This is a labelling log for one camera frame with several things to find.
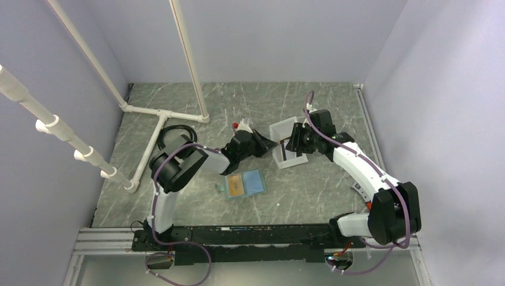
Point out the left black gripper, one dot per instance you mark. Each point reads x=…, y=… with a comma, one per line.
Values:
x=264, y=144

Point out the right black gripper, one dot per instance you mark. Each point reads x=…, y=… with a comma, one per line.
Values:
x=295, y=143

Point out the clear plastic bin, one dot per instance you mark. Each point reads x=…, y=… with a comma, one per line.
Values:
x=280, y=133

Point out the gold credit card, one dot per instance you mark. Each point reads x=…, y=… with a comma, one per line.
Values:
x=235, y=186

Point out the green card holder wallet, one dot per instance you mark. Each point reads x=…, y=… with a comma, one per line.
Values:
x=254, y=184

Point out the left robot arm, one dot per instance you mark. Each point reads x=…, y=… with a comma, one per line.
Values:
x=178, y=161

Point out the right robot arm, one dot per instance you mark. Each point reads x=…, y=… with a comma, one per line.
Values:
x=393, y=214

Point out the stack of credit cards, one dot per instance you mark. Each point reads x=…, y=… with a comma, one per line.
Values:
x=283, y=143

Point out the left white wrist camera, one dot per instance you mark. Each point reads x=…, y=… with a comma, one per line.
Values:
x=243, y=125

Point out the aluminium rail right side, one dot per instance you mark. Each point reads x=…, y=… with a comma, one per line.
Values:
x=397, y=117

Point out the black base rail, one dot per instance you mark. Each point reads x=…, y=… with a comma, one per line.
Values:
x=255, y=243

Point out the white pvc pipe frame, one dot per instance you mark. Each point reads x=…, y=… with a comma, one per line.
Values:
x=52, y=124

